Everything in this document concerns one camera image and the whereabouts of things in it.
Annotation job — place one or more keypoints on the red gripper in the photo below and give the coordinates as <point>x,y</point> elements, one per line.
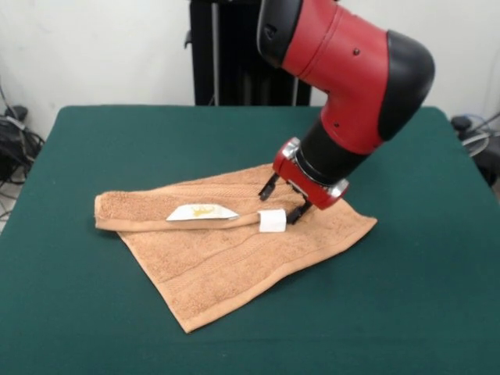
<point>304,187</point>

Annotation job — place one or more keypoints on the orange terry towel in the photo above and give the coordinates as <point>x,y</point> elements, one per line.
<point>234,265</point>

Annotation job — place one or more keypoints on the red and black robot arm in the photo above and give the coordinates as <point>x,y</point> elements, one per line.
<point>351,78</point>

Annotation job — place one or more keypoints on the dark green table cloth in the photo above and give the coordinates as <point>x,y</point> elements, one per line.
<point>117,312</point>

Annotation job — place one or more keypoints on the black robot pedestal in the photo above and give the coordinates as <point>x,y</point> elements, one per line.
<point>226,58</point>

